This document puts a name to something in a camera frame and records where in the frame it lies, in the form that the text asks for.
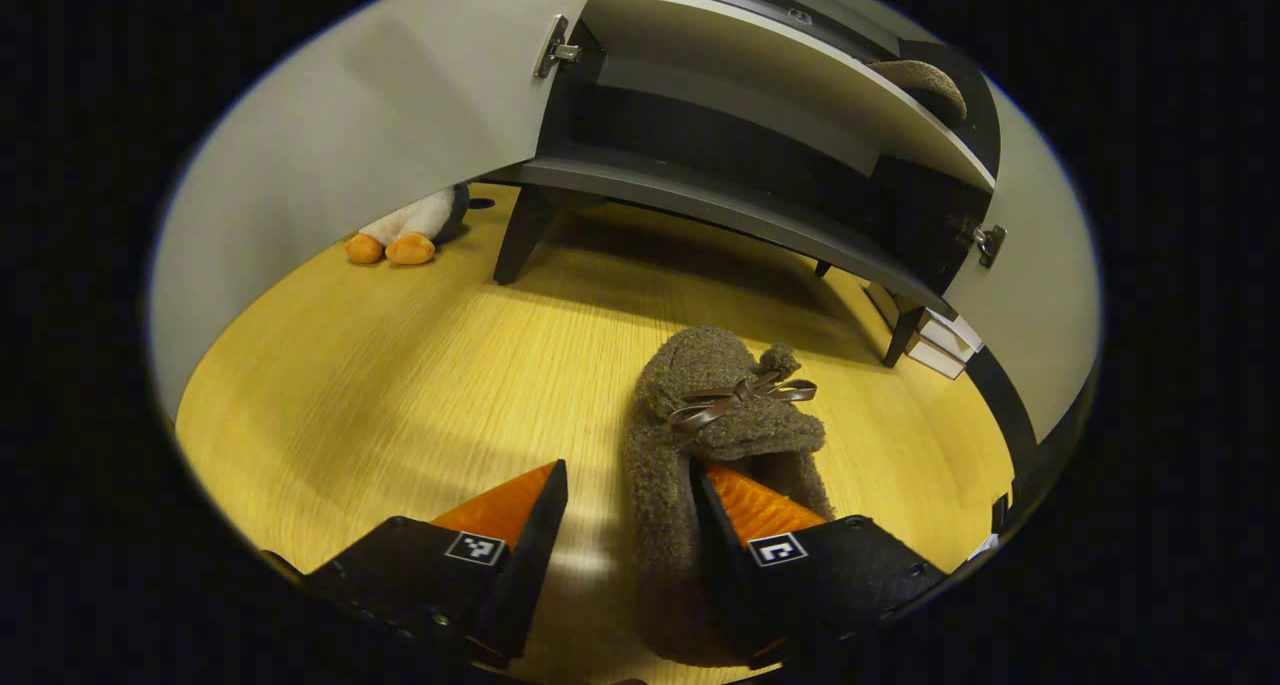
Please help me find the brown fuzzy shoe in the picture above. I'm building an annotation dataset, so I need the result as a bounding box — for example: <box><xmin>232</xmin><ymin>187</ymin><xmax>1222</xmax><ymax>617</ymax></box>
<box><xmin>865</xmin><ymin>58</ymin><xmax>969</xmax><ymax>126</ymax></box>
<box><xmin>620</xmin><ymin>325</ymin><xmax>836</xmax><ymax>666</ymax></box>

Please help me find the plain white box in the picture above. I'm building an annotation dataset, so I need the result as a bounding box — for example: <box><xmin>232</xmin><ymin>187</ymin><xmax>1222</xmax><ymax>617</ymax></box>
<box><xmin>912</xmin><ymin>320</ymin><xmax>976</xmax><ymax>364</ymax></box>
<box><xmin>903</xmin><ymin>333</ymin><xmax>966</xmax><ymax>381</ymax></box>

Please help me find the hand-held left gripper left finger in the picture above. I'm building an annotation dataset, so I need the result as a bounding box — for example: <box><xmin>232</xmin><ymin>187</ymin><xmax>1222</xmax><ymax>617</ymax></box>
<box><xmin>262</xmin><ymin>458</ymin><xmax>569</xmax><ymax>664</ymax></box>

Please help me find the penguin plush toy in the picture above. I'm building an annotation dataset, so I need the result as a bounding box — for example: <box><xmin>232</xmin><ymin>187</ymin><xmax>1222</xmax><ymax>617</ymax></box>
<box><xmin>345</xmin><ymin>183</ymin><xmax>471</xmax><ymax>266</ymax></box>

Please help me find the white cabinet door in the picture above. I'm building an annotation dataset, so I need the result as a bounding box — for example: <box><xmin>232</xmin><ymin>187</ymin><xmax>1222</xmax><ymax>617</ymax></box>
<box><xmin>945</xmin><ymin>77</ymin><xmax>1103</xmax><ymax>466</ymax></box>
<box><xmin>150</xmin><ymin>0</ymin><xmax>611</xmax><ymax>421</ymax></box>

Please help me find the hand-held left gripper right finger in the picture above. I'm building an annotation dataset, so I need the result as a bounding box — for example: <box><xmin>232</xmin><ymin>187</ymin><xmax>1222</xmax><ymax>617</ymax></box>
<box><xmin>690</xmin><ymin>455</ymin><xmax>949</xmax><ymax>668</ymax></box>

